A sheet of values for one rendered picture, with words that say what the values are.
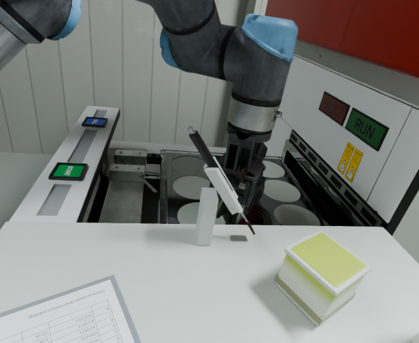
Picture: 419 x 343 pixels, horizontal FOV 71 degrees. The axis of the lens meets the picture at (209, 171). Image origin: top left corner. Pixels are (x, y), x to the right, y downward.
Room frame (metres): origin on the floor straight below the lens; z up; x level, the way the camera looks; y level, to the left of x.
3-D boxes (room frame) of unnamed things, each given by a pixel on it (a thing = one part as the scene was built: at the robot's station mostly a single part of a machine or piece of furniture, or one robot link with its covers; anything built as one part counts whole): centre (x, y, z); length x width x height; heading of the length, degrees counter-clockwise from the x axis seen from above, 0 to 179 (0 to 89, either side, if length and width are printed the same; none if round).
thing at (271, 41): (0.45, -0.05, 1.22); 0.09 x 0.08 x 0.11; 68
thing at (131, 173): (0.61, 0.20, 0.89); 0.08 x 0.03 x 0.03; 102
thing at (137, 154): (0.69, 0.21, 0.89); 0.08 x 0.03 x 0.03; 102
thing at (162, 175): (0.57, 0.10, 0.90); 0.38 x 0.01 x 0.01; 12
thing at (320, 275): (0.27, -0.16, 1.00); 0.07 x 0.07 x 0.07; 39
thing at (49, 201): (0.59, 0.29, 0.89); 0.55 x 0.09 x 0.14; 12
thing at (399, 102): (0.84, -0.25, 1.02); 0.81 x 0.03 x 0.40; 12
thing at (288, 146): (0.67, -0.28, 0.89); 0.44 x 0.02 x 0.10; 12
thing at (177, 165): (0.61, -0.08, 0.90); 0.34 x 0.34 x 0.01; 12
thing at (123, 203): (0.53, 0.18, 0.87); 0.36 x 0.08 x 0.03; 12
